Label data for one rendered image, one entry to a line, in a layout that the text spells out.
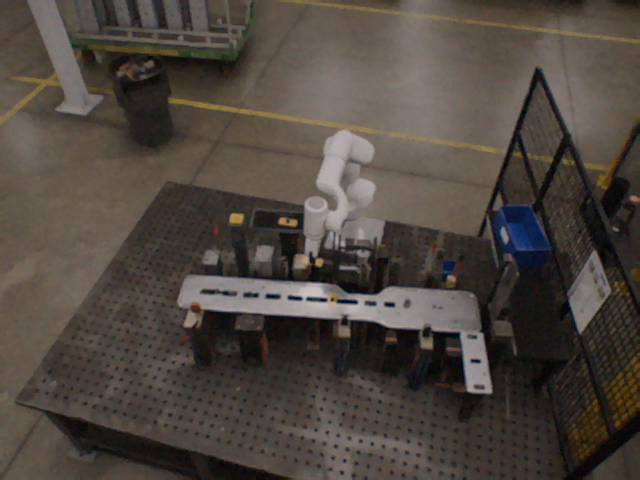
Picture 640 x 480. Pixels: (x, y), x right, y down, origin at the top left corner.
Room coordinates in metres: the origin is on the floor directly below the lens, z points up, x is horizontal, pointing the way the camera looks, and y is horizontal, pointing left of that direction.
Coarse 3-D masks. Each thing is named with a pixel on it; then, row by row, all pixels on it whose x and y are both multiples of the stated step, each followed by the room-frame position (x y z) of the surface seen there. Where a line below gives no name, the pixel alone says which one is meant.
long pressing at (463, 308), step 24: (192, 288) 1.45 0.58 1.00; (216, 288) 1.45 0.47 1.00; (240, 288) 1.46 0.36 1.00; (264, 288) 1.46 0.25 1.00; (288, 288) 1.46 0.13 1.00; (312, 288) 1.46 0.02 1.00; (336, 288) 1.46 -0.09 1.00; (408, 288) 1.47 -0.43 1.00; (240, 312) 1.33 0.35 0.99; (264, 312) 1.32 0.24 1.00; (288, 312) 1.33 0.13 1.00; (312, 312) 1.33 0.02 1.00; (336, 312) 1.33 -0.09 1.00; (360, 312) 1.33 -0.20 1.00; (384, 312) 1.33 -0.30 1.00; (408, 312) 1.33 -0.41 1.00; (432, 312) 1.33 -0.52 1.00; (456, 312) 1.34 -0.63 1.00
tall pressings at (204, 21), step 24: (96, 0) 5.78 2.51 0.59; (120, 0) 5.75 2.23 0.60; (144, 0) 5.72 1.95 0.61; (168, 0) 5.68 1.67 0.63; (192, 0) 5.63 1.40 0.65; (96, 24) 5.56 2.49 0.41; (120, 24) 5.74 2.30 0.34; (144, 24) 5.70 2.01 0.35; (168, 24) 5.68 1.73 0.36; (192, 24) 5.64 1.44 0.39
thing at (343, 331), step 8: (344, 328) 1.21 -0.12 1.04; (344, 336) 1.17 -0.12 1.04; (344, 344) 1.17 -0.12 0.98; (336, 352) 1.24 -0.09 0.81; (344, 352) 1.18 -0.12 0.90; (336, 360) 1.19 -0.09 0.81; (344, 360) 1.18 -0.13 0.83; (336, 368) 1.18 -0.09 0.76; (344, 368) 1.16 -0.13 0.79; (336, 376) 1.17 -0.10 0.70; (344, 376) 1.17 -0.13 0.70
